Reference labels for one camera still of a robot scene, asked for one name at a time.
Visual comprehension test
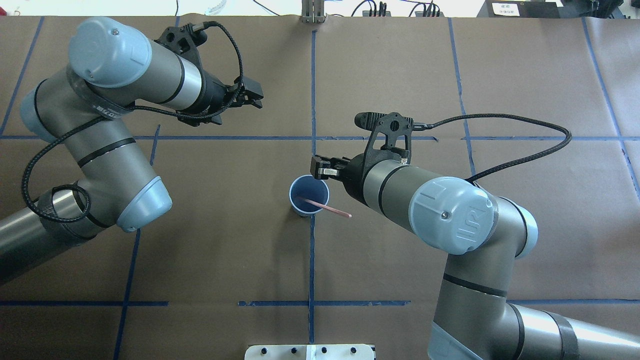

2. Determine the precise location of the black power strip left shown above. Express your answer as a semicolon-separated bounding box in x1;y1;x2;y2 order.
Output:
351;0;389;18

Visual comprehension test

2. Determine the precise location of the black power strip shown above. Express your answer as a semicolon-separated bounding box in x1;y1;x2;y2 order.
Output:
351;0;389;18
409;1;444;18

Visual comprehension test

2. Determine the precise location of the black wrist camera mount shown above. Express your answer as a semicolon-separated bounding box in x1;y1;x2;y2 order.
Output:
354;112;414;167
154;22;208;68

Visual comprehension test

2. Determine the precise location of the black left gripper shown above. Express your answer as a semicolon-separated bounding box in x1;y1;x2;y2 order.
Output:
177;71;265;126

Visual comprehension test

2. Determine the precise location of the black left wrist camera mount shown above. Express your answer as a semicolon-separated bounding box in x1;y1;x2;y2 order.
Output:
154;22;208;68

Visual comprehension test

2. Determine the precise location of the black box with label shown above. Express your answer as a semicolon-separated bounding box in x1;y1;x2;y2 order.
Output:
476;0;561;19

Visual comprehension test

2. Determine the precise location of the light blue ribbed cup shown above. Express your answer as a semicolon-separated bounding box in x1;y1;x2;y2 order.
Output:
288;174;330;217

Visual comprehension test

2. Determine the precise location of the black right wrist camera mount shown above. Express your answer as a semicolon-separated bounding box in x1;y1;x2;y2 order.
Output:
354;112;414;167

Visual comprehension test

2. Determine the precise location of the black power strip right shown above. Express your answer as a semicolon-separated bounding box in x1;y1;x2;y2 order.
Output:
409;1;444;18

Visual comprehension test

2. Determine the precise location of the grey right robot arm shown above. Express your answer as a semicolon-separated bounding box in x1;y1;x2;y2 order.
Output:
310;155;639;360

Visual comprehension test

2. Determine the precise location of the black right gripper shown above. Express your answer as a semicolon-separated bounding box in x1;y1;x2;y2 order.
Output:
310;153;373;205

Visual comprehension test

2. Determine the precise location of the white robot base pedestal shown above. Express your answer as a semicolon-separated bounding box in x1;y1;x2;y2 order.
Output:
244;343;377;360

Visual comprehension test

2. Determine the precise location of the aluminium frame post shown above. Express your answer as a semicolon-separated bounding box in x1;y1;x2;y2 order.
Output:
300;0;327;24

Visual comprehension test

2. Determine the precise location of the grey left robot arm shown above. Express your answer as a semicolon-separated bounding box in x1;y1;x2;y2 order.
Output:
0;16;264;284

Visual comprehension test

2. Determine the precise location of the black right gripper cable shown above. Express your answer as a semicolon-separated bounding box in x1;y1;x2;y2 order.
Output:
412;114;572;184

